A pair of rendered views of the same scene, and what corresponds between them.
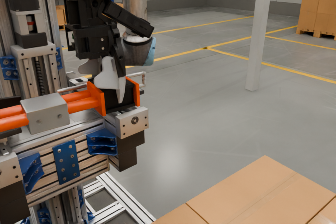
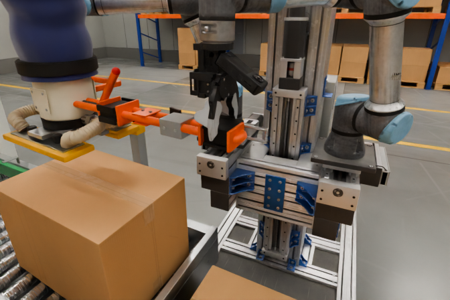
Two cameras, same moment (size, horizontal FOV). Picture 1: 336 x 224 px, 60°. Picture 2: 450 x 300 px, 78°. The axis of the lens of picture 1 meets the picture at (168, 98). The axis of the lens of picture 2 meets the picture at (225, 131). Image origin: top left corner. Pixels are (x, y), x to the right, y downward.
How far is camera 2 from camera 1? 53 cm
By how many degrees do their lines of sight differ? 58
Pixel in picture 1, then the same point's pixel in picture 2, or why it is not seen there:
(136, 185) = (387, 284)
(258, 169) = not seen: outside the picture
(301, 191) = not seen: outside the picture
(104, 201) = (328, 263)
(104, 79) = (201, 116)
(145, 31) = (248, 87)
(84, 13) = (201, 60)
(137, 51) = (371, 121)
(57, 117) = (174, 130)
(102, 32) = (206, 78)
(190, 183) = not seen: outside the picture
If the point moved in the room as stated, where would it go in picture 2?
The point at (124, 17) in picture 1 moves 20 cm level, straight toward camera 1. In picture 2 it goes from (230, 69) to (134, 82)
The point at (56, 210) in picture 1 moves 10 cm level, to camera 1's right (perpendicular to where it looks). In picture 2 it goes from (266, 229) to (278, 242)
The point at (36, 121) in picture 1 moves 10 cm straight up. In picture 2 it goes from (163, 126) to (159, 88)
